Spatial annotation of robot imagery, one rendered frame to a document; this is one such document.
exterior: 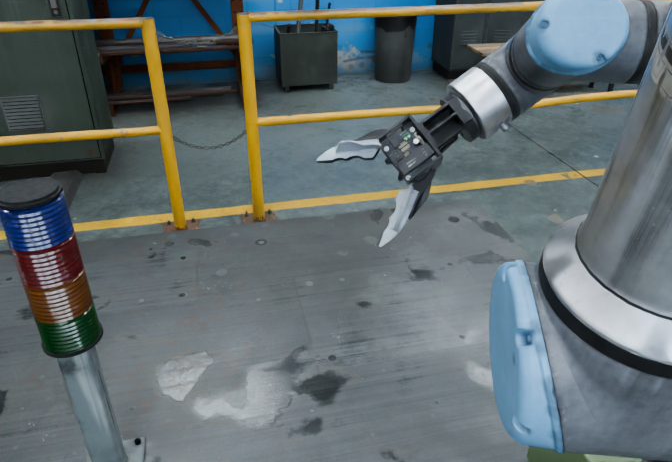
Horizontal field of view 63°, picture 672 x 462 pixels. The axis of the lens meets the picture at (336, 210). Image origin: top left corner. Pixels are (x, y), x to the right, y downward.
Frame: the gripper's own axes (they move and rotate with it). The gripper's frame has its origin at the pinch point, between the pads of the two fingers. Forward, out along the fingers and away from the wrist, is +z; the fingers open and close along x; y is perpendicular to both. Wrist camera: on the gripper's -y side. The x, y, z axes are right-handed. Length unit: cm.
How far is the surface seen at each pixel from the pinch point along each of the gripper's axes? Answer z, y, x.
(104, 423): 39.0, 12.6, 6.1
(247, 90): 13, -160, -96
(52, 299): 28.9, 25.1, -6.0
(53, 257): 25.3, 27.1, -8.6
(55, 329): 31.5, 23.1, -3.9
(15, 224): 25.0, 30.3, -12.2
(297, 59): -24, -372, -189
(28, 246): 25.8, 29.0, -10.3
